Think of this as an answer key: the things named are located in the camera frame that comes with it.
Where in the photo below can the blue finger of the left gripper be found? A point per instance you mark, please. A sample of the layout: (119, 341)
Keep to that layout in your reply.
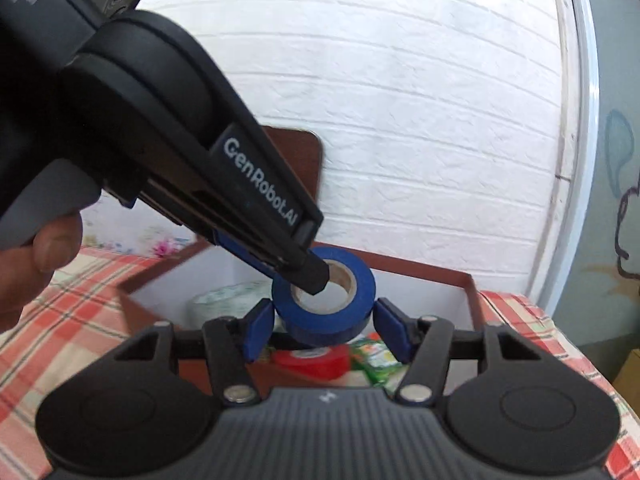
(263, 256)

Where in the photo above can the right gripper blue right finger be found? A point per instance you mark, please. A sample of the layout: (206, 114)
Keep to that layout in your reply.
(396, 329)

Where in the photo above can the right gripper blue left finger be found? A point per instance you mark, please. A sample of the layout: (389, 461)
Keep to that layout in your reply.
(257, 327)

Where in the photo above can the blue tape roll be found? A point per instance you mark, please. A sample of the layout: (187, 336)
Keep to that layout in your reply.
(325, 304)

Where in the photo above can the person's left hand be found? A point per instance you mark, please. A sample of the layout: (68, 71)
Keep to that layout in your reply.
(27, 270)

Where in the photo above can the white patterned tape roll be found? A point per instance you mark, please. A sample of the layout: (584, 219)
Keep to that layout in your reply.
(232, 301)

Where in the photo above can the green packet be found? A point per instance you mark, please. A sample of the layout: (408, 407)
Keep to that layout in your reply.
(371, 355)

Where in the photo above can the brown storage box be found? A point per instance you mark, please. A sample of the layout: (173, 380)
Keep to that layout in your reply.
(149, 360)

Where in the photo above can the red tape roll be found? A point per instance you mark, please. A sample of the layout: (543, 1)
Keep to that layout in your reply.
(326, 363)

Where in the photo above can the brown box lid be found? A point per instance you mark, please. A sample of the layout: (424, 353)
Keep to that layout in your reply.
(303, 151)

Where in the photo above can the floral white pillow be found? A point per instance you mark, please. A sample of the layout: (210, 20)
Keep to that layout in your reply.
(140, 231)

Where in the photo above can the plaid bed sheet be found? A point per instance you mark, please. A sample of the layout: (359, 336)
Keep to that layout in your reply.
(79, 317)

